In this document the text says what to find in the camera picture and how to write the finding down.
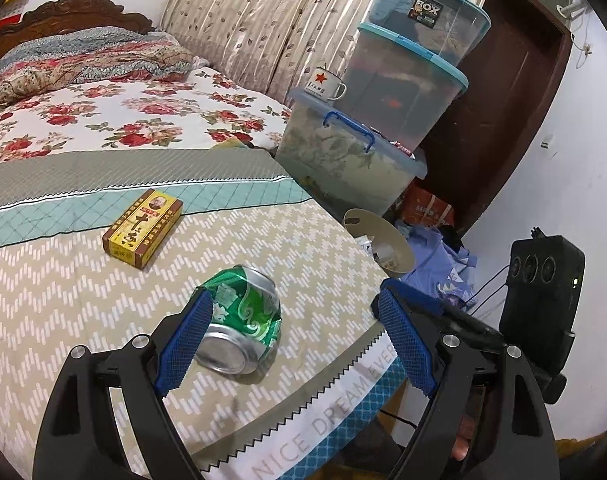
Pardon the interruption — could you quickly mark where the crushed green soda can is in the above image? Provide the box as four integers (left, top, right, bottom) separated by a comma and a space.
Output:
195, 264, 282, 375

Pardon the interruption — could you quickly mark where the beige round trash bin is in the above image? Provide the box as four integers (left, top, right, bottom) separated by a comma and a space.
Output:
343, 208, 416, 278

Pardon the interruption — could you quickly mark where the blue cloth on floor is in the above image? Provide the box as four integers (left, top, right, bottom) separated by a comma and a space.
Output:
396, 221, 477, 308

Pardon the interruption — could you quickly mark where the red cardboard box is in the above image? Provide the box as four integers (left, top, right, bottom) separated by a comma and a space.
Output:
399, 182, 454, 228

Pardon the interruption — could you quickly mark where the beige zigzag bed quilt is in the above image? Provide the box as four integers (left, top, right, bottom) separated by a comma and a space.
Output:
0, 148, 404, 479

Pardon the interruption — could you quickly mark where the yellow medicine box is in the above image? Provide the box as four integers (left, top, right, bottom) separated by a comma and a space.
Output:
102, 188, 183, 270

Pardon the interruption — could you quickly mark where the dark brown wooden door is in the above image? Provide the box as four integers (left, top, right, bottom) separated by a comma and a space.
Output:
421, 0, 571, 233

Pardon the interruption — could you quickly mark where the middle clear teal-lid bin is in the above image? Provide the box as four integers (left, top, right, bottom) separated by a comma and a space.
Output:
337, 23, 468, 151

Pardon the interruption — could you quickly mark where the clear teal-lid bin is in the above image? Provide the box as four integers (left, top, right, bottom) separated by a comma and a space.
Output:
366, 0, 491, 66
337, 23, 468, 151

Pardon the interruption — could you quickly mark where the white enamel star mug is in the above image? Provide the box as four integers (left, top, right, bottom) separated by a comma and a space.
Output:
303, 67, 347, 102

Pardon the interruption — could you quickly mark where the top clear teal-lid bin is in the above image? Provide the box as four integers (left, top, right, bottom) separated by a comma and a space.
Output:
366, 0, 491, 66

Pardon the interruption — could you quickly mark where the floral bed sheet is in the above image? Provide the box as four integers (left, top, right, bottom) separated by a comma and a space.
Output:
0, 66, 290, 164

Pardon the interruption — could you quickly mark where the folded floral patchwork quilt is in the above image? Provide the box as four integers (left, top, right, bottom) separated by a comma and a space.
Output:
0, 26, 193, 107

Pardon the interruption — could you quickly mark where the floral beige curtain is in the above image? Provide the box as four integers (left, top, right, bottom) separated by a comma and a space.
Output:
160, 0, 500, 106

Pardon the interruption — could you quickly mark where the dark wooden headboard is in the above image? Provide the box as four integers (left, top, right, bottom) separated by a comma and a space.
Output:
0, 0, 154, 59

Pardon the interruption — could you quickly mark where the black power cable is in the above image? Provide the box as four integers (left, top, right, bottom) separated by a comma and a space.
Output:
463, 263, 512, 311

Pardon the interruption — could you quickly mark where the clear bin blue handle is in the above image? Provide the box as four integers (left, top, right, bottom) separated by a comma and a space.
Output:
276, 89, 427, 219

